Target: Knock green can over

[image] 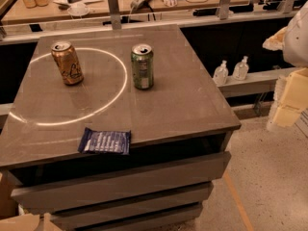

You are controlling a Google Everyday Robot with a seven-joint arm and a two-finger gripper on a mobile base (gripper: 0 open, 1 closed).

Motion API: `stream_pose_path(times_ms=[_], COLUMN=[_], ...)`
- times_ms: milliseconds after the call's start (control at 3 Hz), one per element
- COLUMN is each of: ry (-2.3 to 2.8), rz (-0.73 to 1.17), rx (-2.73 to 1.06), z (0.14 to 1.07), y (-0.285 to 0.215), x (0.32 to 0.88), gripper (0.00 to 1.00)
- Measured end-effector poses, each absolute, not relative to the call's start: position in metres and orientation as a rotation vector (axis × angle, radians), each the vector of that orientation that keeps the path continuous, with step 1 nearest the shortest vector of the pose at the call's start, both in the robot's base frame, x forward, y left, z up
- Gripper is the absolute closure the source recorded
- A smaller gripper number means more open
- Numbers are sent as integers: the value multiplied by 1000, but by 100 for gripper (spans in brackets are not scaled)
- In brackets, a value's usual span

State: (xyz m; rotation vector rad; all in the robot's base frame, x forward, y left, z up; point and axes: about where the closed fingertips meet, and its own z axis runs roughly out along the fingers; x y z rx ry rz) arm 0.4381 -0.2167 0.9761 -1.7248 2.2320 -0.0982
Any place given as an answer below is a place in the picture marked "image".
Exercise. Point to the clear sanitizer bottle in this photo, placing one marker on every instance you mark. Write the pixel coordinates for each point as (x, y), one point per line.
(221, 74)
(241, 69)

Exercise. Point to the green soda can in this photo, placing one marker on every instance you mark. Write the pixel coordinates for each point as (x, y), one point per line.
(142, 66)

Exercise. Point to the right clear sanitizer bottle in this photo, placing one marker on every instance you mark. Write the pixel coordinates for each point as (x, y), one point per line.
(241, 69)

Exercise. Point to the grey drawer cabinet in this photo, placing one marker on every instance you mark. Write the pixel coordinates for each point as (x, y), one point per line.
(137, 144)

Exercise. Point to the white cup on saucer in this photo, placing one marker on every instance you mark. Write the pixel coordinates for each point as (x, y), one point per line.
(78, 9)

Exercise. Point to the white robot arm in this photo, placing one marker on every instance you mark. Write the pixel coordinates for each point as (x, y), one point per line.
(292, 40)

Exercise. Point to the orange soda can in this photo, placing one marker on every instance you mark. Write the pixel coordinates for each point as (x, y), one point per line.
(67, 61)

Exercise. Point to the metal upright bracket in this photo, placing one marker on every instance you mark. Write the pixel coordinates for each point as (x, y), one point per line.
(114, 14)

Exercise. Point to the wooden background desk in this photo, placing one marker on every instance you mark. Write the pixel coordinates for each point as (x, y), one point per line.
(17, 12)

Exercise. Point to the yellow cardboard box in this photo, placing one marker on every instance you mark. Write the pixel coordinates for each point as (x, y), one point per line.
(294, 98)

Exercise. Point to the blue snack packet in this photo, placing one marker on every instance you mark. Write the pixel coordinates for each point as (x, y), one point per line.
(102, 142)

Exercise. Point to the left clear sanitizer bottle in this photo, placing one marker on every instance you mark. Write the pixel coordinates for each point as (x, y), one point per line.
(221, 74)

